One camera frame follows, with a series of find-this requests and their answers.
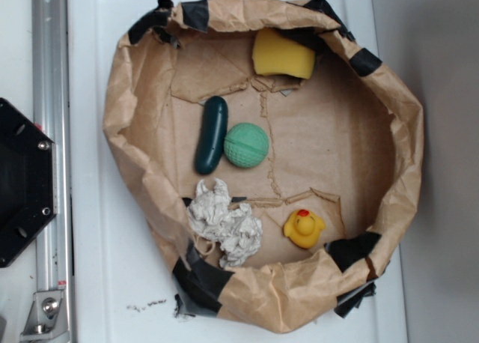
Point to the dark green plastic pickle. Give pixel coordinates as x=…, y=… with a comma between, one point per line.
x=214, y=128

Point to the light green rubber ball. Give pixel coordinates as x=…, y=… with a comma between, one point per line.
x=246, y=145

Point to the crumpled white paper towel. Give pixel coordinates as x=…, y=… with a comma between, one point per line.
x=237, y=231

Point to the yellow rubber duck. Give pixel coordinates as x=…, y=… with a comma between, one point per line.
x=303, y=228

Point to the yellow sponge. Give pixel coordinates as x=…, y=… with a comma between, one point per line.
x=274, y=54

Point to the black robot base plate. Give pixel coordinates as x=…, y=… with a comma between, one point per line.
x=27, y=182

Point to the aluminium extrusion rail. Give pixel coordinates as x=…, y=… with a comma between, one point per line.
x=51, y=112

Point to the metal corner bracket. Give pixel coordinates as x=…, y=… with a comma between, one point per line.
x=47, y=319

